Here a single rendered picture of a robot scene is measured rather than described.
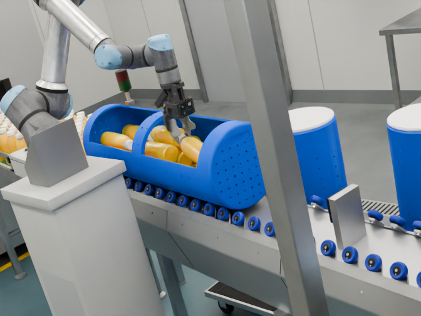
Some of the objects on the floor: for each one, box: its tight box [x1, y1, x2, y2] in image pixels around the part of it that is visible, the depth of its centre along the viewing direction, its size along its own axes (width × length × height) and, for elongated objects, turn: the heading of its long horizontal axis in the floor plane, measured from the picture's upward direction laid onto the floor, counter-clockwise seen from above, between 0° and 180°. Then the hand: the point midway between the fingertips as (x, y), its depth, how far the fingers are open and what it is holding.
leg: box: [155, 252, 188, 316], centre depth 301 cm, size 6×6×63 cm
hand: (181, 137), depth 216 cm, fingers closed on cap, 4 cm apart
